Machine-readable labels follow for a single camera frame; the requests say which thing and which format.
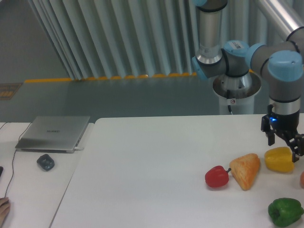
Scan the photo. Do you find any green bell pepper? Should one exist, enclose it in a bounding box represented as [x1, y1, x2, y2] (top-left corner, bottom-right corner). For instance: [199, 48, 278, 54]
[268, 198, 304, 228]

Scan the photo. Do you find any silver closed laptop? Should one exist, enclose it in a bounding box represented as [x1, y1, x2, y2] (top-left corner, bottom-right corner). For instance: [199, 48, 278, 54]
[15, 116, 90, 153]

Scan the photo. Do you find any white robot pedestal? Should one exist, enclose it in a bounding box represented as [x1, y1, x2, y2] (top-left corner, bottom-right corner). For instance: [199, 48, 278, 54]
[213, 72, 261, 115]

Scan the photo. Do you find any yellow bell pepper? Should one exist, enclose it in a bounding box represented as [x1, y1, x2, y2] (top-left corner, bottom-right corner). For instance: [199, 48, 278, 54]
[264, 147, 295, 173]

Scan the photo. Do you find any red bell pepper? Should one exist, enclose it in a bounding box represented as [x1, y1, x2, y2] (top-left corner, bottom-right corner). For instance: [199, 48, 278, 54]
[205, 166, 231, 188]

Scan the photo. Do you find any brown egg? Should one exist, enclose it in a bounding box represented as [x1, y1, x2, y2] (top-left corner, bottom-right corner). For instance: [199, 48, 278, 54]
[299, 171, 304, 188]

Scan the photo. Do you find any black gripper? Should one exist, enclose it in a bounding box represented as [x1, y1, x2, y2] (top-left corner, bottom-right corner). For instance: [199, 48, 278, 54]
[261, 104, 304, 162]

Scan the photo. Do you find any black device at edge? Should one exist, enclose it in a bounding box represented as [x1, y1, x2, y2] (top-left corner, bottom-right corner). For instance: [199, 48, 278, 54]
[0, 166, 4, 177]

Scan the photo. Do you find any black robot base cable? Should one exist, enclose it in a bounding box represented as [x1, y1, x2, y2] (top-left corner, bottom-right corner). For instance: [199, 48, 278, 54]
[226, 89, 234, 115]

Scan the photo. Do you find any orange triangular bread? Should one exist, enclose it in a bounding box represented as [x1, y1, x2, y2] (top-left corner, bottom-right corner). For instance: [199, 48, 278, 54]
[229, 153, 260, 190]

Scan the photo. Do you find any person's hand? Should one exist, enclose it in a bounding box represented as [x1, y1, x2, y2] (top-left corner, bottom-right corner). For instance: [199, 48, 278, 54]
[0, 197, 10, 225]

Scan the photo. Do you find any white USB plug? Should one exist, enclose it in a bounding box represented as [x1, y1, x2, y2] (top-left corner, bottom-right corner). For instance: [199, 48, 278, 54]
[74, 147, 84, 151]

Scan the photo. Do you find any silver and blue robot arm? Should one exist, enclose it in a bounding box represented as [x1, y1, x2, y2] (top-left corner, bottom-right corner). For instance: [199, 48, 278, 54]
[192, 0, 304, 162]

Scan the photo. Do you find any black mouse cable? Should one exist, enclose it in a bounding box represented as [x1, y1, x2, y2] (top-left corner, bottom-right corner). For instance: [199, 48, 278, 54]
[0, 122, 34, 199]

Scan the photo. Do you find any white pleated curtain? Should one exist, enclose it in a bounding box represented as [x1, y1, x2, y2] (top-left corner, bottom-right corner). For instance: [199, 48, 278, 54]
[27, 0, 304, 80]

